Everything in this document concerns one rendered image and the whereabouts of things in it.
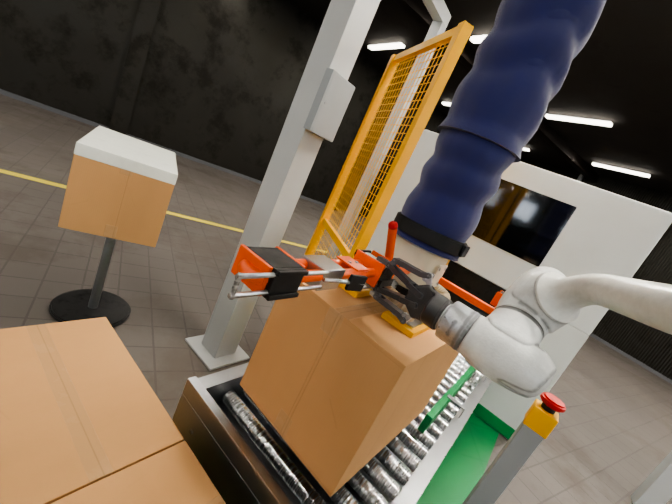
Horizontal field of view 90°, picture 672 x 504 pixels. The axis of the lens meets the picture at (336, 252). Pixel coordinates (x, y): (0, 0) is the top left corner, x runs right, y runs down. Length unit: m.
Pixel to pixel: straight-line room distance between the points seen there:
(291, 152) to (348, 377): 1.28
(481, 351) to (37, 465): 0.98
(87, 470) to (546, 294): 1.07
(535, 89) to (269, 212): 1.34
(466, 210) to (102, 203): 1.57
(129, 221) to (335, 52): 1.28
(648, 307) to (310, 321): 0.65
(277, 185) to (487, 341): 1.42
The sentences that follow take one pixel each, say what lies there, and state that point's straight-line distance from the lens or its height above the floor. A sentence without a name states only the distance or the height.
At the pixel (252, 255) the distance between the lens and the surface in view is 0.52.
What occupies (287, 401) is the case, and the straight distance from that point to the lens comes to 0.99.
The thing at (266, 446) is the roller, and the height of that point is 0.54.
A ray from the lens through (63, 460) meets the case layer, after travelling 1.10.
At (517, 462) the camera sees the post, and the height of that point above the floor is 0.81.
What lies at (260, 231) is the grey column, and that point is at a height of 0.88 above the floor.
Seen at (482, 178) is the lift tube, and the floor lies 1.51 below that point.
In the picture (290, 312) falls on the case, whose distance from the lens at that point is 0.93.
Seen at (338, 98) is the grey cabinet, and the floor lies 1.67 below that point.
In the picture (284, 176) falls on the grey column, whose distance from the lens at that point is 1.83.
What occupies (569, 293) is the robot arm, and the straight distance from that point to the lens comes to 0.74.
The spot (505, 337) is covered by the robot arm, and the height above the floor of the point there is 1.24.
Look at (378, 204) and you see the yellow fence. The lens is 1.56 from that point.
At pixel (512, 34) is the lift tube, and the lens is 1.03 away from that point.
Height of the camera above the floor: 1.41
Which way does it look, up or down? 14 degrees down
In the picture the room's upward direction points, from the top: 25 degrees clockwise
